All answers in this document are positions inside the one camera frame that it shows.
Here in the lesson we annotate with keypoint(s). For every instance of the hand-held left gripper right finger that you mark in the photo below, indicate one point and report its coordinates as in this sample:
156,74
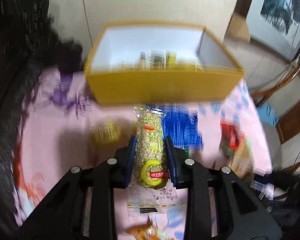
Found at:
171,162

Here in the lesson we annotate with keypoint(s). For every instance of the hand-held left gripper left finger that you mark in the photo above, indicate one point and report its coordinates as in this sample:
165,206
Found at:
130,160

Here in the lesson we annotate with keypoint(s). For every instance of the sesame bar packet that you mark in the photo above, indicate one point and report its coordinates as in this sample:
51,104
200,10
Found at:
150,140

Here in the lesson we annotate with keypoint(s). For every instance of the blue snack packet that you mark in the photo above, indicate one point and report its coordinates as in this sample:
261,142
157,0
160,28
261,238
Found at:
182,127

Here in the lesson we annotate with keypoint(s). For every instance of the round yellow pastry packet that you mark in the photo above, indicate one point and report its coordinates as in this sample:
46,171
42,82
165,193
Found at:
106,131

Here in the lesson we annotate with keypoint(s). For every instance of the small red snack packet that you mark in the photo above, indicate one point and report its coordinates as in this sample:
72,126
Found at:
230,135

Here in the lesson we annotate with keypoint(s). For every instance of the clear peanut packet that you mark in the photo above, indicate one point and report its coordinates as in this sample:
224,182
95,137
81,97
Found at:
242,162

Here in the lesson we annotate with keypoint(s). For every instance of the orange snack packet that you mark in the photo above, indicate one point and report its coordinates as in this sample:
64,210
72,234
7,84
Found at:
142,232

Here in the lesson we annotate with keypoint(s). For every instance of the yellow cardboard box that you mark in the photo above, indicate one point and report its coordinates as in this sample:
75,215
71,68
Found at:
160,87

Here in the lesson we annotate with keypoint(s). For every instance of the pink printed tablecloth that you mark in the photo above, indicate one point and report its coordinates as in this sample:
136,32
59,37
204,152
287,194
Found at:
65,155

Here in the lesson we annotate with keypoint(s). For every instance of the blue cloth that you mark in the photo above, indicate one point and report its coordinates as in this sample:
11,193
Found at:
267,115

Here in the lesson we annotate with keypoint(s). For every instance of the wooden chair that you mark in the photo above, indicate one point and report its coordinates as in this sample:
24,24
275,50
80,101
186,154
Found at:
290,120

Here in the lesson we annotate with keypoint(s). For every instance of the cardboard corner protector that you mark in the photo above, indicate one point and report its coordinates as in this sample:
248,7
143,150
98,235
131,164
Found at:
237,27

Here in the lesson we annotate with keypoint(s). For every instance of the dark carved wooden furniture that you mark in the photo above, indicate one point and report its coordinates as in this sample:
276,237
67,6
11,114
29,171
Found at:
15,55

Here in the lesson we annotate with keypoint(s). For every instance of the framed lotus painting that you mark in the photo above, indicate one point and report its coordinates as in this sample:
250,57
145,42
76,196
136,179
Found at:
277,12

